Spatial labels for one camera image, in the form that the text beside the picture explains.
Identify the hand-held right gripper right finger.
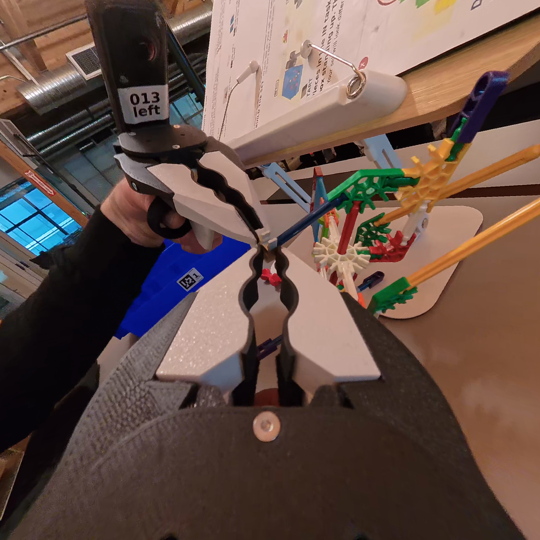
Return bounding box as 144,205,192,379
274,247,383,406

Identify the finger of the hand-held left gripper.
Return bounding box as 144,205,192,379
192,150,271,243
147,164,259,247

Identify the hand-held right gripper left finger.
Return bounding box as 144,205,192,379
155,247,261,406

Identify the colourful toy construction model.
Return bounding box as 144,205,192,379
259,71,540,317

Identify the person's left forearm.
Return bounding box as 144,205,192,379
0,207,169,452

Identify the person's left hand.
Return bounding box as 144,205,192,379
100,177,224,255

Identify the white air vent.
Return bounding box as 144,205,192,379
67,44,102,80

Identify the blue plastic bin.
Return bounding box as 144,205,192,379
114,235,254,340

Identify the white tilted reading stand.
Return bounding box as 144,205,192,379
202,0,540,320

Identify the window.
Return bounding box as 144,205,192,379
0,188,83,256

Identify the printed instruction sheet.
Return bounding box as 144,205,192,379
202,0,540,142

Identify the silver ventilation duct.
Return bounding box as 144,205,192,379
17,10,213,114

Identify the red wall sign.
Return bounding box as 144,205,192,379
24,169,56,197

